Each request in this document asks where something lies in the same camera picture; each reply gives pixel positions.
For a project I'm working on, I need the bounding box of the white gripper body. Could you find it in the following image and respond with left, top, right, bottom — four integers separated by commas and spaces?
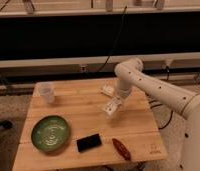
103, 97, 122, 117

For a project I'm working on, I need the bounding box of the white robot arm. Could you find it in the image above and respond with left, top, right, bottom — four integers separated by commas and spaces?
104, 58, 200, 171

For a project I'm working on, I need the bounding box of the small white packet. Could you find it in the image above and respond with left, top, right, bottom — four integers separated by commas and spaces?
101, 84, 114, 97

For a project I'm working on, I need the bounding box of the black rectangular box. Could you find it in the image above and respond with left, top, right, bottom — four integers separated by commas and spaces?
76, 134, 102, 152

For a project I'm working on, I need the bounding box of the dark red oblong object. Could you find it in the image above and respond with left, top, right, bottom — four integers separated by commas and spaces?
112, 138, 131, 161

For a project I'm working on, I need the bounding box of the clear plastic cup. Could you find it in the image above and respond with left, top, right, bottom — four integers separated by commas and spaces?
37, 82, 55, 104

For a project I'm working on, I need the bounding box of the green round plate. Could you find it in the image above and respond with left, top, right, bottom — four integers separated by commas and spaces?
31, 115, 70, 153

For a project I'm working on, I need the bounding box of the black chair base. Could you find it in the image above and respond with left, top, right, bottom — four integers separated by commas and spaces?
0, 120, 12, 129

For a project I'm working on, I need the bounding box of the black floor cable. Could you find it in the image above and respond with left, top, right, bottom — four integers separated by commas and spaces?
148, 98, 174, 131

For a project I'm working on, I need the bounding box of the black hanging cable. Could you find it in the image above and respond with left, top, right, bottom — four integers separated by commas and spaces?
96, 4, 129, 73

